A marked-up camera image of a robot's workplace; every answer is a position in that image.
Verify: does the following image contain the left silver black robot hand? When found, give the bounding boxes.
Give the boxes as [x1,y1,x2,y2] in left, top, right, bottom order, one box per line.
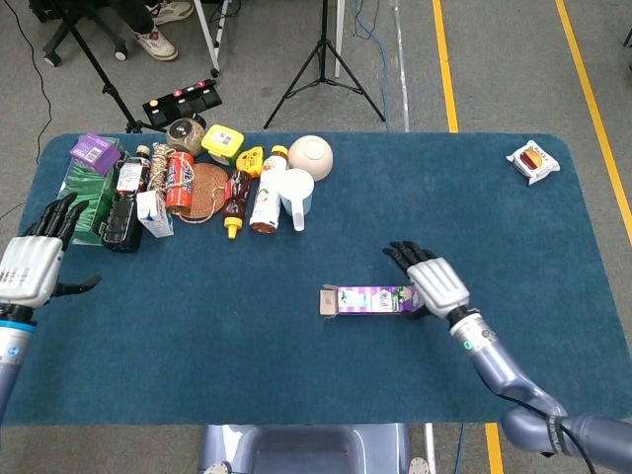
[0,192,103,310]

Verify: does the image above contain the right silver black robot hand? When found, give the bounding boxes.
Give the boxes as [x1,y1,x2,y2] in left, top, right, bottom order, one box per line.
[382,240,471,322]

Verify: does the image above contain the purple and white carton box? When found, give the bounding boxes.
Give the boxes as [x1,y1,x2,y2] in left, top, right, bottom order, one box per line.
[318,283,427,320]

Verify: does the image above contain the clear box of green packets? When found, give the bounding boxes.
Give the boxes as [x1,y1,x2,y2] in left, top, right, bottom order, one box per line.
[57,137,124,247]

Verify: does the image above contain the small purple box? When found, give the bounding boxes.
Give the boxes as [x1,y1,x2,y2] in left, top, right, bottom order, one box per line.
[68,131,122,176]

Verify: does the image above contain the dark sauce bottle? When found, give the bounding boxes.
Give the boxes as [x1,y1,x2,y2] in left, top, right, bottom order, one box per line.
[101,144,152,254]

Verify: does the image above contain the white blue milk carton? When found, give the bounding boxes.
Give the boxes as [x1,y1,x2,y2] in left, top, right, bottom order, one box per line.
[135,190,176,240]

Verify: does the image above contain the blue table cloth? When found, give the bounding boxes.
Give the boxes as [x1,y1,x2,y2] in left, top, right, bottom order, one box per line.
[0,131,632,427]

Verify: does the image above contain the white wrapped snack pack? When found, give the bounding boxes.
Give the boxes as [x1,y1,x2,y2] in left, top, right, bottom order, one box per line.
[506,139,562,187]

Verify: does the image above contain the orange drink can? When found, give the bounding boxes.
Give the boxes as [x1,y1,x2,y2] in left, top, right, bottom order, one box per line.
[165,150,196,217]

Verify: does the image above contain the beige bowl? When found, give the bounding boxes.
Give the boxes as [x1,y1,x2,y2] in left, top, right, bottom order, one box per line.
[287,135,335,183]

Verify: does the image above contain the white tea drink bottle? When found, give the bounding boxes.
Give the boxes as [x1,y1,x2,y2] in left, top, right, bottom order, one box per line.
[249,144,289,234]

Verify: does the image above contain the round woven coaster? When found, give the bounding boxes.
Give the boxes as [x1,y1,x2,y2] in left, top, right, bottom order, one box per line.
[178,162,231,224]

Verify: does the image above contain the black tripod with thick pole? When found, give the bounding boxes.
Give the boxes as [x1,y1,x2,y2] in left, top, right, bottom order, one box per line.
[56,0,169,134]

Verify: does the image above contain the glass jar of grains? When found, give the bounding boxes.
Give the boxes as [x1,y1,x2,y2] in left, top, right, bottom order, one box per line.
[165,117,206,158]

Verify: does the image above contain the grey-blue robot torso base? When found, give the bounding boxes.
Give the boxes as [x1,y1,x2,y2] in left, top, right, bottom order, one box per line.
[197,423,414,474]

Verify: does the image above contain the brown bottle yellow cap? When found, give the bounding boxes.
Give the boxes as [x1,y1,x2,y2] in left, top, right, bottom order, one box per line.
[221,169,254,241]

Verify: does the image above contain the black office chair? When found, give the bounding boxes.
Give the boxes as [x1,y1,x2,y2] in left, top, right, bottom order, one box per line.
[28,0,129,68]

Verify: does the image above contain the yellow small packet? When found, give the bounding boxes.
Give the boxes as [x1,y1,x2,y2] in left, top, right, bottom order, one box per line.
[235,145,266,180]

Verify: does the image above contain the black foot pedal board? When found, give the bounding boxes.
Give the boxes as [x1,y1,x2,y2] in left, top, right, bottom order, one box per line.
[142,78,223,127]

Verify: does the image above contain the green container yellow lid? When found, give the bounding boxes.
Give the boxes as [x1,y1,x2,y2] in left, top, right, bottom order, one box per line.
[200,123,246,167]

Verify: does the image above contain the black tripod with thin legs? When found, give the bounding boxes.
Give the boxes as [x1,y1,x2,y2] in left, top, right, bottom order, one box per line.
[263,0,387,130]

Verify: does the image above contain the seated person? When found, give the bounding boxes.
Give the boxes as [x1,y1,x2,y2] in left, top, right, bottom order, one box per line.
[111,0,196,62]

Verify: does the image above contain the white slanted stand leg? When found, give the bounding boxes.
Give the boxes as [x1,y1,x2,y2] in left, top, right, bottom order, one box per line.
[192,0,231,79]

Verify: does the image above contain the beige rope bundle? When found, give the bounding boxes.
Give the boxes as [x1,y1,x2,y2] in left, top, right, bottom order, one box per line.
[146,141,172,194]

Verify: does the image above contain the blue floor cable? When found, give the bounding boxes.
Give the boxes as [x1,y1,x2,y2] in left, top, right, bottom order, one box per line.
[353,0,391,132]

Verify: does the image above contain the white upright post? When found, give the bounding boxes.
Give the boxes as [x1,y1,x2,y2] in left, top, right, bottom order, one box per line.
[334,0,347,79]

